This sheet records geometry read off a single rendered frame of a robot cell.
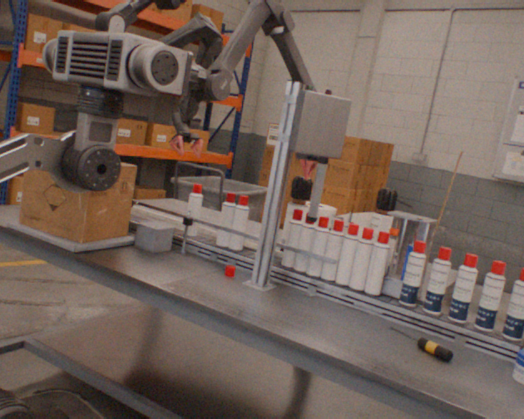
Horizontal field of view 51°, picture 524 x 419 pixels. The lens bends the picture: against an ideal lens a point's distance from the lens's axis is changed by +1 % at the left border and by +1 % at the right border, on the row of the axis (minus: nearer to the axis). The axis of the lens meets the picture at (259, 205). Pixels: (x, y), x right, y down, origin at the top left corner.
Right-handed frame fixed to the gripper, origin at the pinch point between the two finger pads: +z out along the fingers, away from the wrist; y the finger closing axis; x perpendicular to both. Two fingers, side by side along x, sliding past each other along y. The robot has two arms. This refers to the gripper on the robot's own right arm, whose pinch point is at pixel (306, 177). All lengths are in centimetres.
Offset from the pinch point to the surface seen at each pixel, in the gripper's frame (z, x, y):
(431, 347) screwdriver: 34, 39, -64
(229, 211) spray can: 16.4, 20.4, 18.2
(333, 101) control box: -27.3, 27.9, -18.0
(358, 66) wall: -110, -466, 186
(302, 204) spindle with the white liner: 11.4, -8.5, 3.9
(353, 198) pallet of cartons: 37, -318, 102
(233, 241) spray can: 26.8, 20.5, 14.6
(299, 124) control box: -18.5, 35.8, -11.9
